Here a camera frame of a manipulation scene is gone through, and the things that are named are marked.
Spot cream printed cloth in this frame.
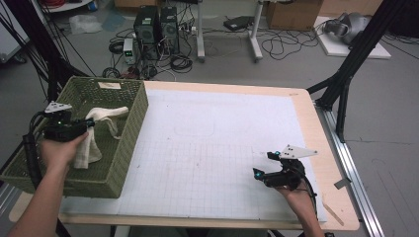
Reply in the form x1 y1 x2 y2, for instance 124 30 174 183
72 106 130 170

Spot slim black computer tower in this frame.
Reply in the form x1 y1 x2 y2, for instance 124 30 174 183
159 6 181 55

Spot green woven basket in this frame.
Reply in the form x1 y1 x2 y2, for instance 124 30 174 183
0 76 150 199

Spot grey tape piece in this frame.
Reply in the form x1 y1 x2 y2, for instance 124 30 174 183
333 177 353 191

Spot clear plastic bag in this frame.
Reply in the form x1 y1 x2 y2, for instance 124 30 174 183
68 14 104 36

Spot grey rounded device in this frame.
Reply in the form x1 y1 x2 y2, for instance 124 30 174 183
324 12 372 45

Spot large black computer tower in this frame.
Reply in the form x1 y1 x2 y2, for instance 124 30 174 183
132 5 162 61

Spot white desk frame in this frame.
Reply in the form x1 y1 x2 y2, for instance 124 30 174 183
196 0 265 63

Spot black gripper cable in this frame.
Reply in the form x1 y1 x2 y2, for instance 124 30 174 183
295 171 319 218
21 111 47 192

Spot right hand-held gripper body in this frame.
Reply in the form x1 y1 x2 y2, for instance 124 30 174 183
264 144 320 191

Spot aluminium rail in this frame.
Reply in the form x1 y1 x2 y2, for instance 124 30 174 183
315 105 385 237

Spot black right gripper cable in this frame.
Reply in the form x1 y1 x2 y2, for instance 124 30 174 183
295 171 319 218

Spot white grid mat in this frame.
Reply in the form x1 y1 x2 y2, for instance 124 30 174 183
58 88 328 223

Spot brown cardboard box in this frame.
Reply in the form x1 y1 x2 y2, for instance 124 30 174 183
265 0 324 32

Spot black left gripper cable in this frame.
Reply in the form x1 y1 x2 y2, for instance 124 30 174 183
21 111 47 192

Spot small white power supply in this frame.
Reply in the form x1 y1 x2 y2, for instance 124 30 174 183
123 38 136 65

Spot black flat device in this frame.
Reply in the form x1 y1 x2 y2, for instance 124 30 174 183
222 15 255 33

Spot white platform board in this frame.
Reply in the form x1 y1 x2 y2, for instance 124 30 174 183
314 16 392 60

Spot black metal frame stand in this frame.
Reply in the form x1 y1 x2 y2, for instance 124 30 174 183
305 0 409 143
0 0 97 110

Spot person's left hand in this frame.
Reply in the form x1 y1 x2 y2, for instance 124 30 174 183
39 131 89 174

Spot loose black floor cables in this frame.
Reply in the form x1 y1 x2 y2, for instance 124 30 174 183
260 28 319 61

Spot white cabinet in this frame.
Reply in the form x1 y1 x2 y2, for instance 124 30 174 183
0 6 31 63

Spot person's right hand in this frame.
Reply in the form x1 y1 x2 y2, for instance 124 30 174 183
278 182 315 213

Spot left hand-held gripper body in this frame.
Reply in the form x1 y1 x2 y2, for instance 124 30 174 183
42 102 88 143

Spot person's dark trousers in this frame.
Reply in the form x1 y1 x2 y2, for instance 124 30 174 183
127 226 268 237

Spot thin wooden stick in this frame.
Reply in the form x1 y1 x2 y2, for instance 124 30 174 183
321 200 345 227

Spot coiled black cable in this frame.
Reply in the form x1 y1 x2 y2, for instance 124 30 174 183
169 53 194 74

